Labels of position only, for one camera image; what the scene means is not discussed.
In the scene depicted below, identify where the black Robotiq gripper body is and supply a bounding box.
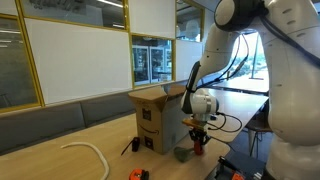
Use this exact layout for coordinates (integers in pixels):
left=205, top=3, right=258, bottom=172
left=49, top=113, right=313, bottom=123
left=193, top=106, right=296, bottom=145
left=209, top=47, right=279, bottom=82
left=189, top=127, right=210, bottom=139

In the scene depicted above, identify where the black measuring tape with strap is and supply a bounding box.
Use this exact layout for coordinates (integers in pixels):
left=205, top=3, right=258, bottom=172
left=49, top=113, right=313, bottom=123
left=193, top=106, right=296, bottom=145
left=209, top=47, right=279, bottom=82
left=120, top=136, right=141, bottom=157

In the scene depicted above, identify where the orange black measuring tape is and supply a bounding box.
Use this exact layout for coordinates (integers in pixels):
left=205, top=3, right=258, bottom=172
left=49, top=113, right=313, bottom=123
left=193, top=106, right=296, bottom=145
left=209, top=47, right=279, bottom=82
left=128, top=168, right=150, bottom=180

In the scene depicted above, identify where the open brown cardboard box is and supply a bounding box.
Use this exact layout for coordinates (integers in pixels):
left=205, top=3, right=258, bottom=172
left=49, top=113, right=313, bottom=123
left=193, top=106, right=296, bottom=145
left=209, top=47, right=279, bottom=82
left=128, top=83, right=198, bottom=155

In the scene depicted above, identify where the black orange clamp tool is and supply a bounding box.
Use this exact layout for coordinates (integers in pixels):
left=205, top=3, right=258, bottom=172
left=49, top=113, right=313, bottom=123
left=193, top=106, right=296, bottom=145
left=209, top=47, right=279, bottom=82
left=213, top=155, right=248, bottom=180

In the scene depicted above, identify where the dark cart top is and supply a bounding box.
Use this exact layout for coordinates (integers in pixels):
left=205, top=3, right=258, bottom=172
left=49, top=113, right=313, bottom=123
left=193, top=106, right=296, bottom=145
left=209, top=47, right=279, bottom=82
left=206, top=150, right=268, bottom=180

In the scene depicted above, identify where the dark chair with metal legs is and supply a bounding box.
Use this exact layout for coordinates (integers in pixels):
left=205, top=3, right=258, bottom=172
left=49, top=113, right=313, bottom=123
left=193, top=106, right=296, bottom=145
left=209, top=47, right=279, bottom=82
left=244, top=99, right=273, bottom=158

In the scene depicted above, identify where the white framed glass door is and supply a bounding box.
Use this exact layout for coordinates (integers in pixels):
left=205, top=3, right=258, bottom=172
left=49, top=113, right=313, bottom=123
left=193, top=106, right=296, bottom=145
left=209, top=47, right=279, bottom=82
left=149, top=46, right=169, bottom=83
left=132, top=45, right=151, bottom=85

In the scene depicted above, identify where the grey upholstered bench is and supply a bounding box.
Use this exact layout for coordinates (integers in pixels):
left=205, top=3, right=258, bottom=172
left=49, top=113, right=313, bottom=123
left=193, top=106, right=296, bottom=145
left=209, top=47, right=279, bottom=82
left=0, top=81, right=188, bottom=156

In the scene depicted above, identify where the white rope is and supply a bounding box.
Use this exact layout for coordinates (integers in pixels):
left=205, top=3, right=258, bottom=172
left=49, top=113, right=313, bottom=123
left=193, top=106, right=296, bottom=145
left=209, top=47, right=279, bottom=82
left=60, top=141, right=110, bottom=180

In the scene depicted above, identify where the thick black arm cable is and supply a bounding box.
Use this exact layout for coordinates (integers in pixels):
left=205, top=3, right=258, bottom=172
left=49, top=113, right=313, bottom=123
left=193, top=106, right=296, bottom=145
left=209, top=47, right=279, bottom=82
left=258, top=13, right=320, bottom=68

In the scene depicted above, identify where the large white wall board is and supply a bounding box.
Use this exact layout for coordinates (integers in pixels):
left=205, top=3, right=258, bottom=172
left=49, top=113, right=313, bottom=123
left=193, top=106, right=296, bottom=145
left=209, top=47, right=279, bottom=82
left=24, top=18, right=133, bottom=106

